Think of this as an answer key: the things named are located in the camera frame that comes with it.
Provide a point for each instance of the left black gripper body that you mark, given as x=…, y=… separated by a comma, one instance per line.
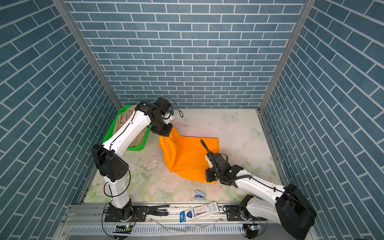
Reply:
x=160, y=127

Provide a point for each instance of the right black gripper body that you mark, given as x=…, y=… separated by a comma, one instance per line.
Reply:
x=212, y=173

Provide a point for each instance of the orange shorts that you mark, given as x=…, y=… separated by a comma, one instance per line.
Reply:
x=186, y=156

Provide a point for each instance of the beige shorts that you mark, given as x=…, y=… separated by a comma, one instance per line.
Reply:
x=122, y=118

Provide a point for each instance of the green plastic basket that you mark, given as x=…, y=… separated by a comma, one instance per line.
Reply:
x=110, y=132

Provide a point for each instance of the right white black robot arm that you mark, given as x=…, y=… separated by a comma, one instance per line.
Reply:
x=285, y=205

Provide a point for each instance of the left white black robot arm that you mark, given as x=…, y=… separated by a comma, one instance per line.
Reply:
x=108, y=156

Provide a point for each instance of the blue white flat box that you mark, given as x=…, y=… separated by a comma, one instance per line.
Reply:
x=199, y=212

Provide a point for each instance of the right circuit board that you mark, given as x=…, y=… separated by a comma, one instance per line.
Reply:
x=252, y=229

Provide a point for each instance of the circuit board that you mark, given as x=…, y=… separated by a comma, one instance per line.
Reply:
x=252, y=229
x=126, y=229

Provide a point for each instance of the left circuit board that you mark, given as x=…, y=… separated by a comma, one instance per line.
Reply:
x=126, y=229

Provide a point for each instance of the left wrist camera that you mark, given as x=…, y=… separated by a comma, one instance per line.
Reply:
x=169, y=116

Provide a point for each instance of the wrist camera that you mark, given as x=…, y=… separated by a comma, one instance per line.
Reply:
x=169, y=116
x=209, y=161

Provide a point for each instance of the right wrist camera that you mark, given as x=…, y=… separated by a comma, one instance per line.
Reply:
x=209, y=161

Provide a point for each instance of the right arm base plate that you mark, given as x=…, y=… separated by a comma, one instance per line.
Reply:
x=237, y=213

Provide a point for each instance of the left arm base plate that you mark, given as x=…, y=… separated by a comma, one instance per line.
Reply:
x=128, y=214

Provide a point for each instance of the white vented cable duct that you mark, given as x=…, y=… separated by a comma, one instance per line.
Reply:
x=157, y=230

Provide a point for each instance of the aluminium front rail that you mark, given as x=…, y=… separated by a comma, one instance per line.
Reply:
x=157, y=220

